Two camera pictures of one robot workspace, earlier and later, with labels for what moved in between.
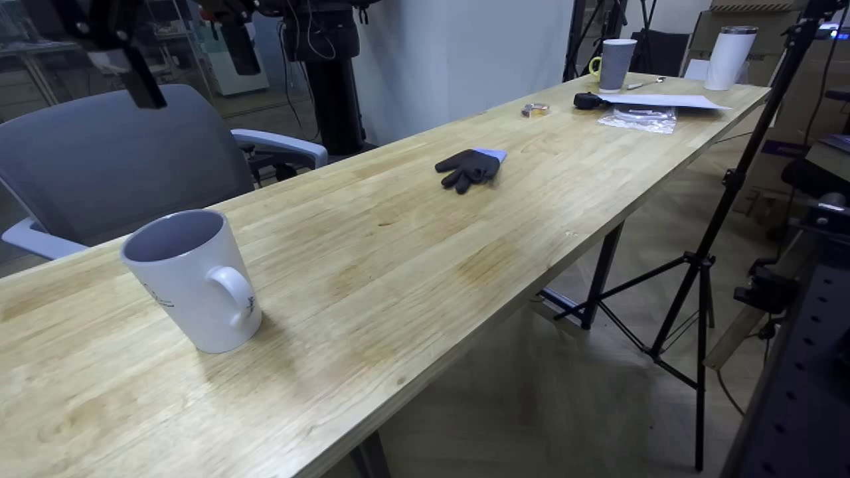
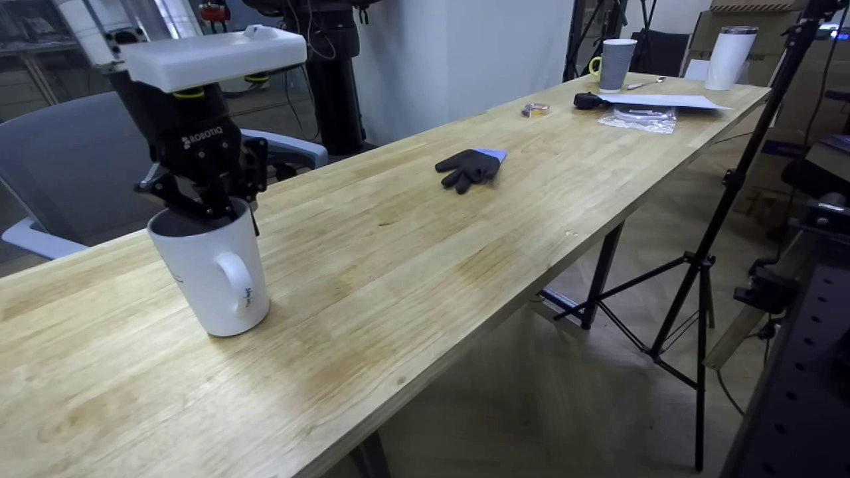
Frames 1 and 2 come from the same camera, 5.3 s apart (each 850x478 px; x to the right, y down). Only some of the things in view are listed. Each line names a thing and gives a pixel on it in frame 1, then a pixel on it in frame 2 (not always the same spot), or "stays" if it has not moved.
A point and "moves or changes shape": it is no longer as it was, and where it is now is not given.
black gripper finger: [240, 45] to [244, 188]
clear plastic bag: [648, 121] stays
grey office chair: [93, 168] stays
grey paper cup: [615, 63] stays
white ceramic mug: [193, 270] moves or changes shape
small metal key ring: [534, 111] stays
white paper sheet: [665, 100] stays
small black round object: [586, 100] stays
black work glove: [471, 165] stays
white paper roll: [728, 56] stays
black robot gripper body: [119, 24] to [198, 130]
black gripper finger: [142, 80] to [175, 192]
